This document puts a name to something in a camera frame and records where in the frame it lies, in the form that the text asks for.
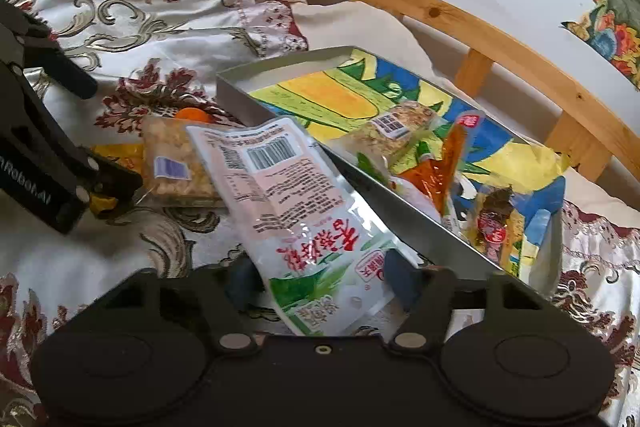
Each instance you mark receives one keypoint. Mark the floral satin blanket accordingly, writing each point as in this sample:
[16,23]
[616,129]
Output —
[150,7]

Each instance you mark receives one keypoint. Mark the orange snack packet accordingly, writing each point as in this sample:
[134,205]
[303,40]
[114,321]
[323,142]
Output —
[440,172]

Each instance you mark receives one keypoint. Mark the colourful drawing paper liner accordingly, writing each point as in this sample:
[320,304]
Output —
[320,97]

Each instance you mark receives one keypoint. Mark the white pink snack packet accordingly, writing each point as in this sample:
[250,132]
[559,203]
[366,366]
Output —
[280,187]

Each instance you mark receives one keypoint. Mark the grey shallow box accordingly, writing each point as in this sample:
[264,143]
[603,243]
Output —
[235,92]

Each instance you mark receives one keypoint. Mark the wooden bed frame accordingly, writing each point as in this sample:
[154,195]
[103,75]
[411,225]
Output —
[450,14]

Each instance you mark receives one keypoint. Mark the orange round fruit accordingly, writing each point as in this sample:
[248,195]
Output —
[192,113]

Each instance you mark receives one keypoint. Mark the yellow gold snack wrapper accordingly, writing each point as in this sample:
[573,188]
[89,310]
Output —
[125,155]

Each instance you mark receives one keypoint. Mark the white pillow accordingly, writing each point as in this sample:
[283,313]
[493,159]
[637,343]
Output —
[360,32]

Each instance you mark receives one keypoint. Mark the small red snack packet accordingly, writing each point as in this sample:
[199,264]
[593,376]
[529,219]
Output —
[492,219]

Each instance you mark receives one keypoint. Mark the clear nut bar packet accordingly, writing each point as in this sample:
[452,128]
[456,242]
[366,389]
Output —
[395,123]

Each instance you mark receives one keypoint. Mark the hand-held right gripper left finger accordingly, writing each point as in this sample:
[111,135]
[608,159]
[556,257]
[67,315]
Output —
[239,281]

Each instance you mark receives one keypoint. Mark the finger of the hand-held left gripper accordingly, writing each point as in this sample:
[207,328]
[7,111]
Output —
[65,69]
[115,179]

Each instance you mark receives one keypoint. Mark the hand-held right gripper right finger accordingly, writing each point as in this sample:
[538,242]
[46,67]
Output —
[401,283]

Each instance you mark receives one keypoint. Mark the puffed rice cake packet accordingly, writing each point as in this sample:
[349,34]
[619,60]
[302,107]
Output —
[170,147]

